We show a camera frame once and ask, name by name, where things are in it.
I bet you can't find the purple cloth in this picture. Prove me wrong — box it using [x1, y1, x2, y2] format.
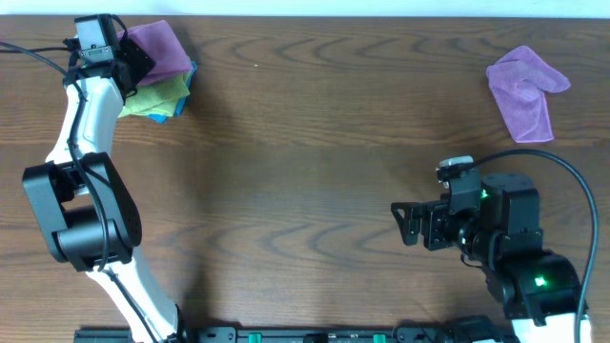
[128, 20, 193, 86]
[486, 46, 571, 144]

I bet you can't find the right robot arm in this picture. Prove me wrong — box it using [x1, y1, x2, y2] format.
[391, 170, 592, 342]

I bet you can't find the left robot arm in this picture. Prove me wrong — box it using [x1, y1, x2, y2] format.
[22, 34, 192, 342]

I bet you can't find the green folded cloth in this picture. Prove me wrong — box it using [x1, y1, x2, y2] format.
[119, 73, 190, 117]

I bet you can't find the blue folded cloth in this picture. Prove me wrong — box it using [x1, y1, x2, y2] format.
[144, 61, 197, 124]

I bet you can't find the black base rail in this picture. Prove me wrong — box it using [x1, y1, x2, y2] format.
[73, 314, 520, 343]

